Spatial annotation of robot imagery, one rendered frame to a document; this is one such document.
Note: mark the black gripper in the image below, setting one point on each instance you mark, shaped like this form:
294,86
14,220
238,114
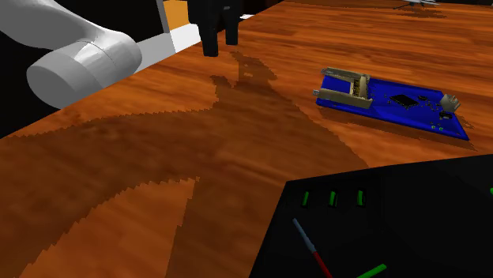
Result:
210,9

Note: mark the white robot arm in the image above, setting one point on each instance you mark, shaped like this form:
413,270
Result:
73,57

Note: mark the blue circuit board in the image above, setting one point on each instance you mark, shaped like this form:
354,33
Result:
400,106

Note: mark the small grey object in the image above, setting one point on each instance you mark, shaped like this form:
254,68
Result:
416,3

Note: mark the black device with green marks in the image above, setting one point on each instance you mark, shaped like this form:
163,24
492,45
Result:
404,215

